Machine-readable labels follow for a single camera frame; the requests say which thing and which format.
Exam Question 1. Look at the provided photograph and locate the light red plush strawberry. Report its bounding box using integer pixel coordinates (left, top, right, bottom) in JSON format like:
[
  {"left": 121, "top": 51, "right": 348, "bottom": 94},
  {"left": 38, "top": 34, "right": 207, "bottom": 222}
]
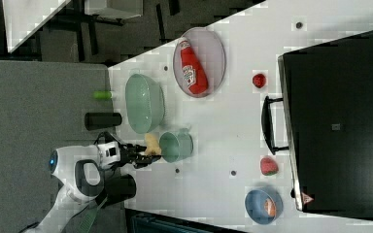
[{"left": 260, "top": 156, "right": 279, "bottom": 176}]

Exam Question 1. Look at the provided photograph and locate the black toaster oven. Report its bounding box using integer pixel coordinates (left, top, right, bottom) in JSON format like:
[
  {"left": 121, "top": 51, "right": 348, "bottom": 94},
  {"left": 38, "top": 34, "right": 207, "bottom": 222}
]
[{"left": 261, "top": 30, "right": 373, "bottom": 220}]

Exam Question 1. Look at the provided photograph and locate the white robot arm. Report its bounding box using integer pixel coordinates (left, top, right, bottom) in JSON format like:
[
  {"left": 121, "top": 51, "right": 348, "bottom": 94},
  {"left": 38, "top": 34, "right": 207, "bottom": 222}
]
[{"left": 20, "top": 141, "right": 161, "bottom": 233}]

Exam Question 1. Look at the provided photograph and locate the dark red plush strawberry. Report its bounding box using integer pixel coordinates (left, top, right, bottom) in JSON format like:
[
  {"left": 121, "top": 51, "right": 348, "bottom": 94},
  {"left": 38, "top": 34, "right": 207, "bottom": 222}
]
[{"left": 253, "top": 74, "right": 266, "bottom": 88}]

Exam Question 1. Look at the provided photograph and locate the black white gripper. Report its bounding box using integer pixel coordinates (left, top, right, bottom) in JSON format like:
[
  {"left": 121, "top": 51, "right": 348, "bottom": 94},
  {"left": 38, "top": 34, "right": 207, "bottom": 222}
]
[{"left": 97, "top": 141, "right": 161, "bottom": 170}]

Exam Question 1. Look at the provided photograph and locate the green mug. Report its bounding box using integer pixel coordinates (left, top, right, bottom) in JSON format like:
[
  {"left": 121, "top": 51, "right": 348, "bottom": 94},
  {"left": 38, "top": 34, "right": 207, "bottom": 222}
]
[{"left": 159, "top": 128, "right": 193, "bottom": 163}]

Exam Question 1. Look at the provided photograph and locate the red plush ketchup bottle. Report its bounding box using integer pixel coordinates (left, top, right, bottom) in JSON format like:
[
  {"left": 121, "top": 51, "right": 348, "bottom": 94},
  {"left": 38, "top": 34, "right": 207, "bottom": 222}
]
[{"left": 179, "top": 37, "right": 209, "bottom": 94}]

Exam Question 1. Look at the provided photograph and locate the yellow plush banana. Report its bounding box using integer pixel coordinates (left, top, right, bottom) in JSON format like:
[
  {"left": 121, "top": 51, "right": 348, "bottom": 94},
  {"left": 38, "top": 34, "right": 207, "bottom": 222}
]
[{"left": 145, "top": 133, "right": 161, "bottom": 155}]

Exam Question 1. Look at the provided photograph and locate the orange ball in bowl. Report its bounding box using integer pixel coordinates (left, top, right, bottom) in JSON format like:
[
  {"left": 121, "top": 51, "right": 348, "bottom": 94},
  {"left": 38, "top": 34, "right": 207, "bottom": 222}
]
[{"left": 264, "top": 198, "right": 276, "bottom": 217}]

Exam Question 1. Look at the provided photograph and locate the grey round plate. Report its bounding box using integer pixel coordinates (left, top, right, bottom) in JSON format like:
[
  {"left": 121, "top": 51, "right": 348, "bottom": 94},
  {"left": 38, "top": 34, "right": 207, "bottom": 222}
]
[{"left": 173, "top": 27, "right": 226, "bottom": 98}]

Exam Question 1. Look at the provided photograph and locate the black cylinder table clamp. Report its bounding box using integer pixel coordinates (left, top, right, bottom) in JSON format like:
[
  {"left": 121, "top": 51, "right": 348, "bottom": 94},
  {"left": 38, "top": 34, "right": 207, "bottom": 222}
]
[{"left": 85, "top": 113, "right": 122, "bottom": 131}]

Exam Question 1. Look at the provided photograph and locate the black cable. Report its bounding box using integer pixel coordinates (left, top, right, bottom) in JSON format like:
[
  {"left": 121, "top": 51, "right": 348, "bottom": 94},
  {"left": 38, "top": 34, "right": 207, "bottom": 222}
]
[{"left": 93, "top": 130, "right": 124, "bottom": 147}]

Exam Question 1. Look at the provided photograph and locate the green perforated colander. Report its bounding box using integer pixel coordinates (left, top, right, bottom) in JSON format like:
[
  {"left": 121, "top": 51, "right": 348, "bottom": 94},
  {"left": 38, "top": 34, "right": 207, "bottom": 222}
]
[{"left": 125, "top": 74, "right": 165, "bottom": 134}]

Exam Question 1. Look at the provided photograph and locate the blue bowl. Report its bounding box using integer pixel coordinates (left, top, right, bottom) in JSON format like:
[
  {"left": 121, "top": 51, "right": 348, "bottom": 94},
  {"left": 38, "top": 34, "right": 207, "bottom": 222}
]
[{"left": 245, "top": 186, "right": 283, "bottom": 225}]

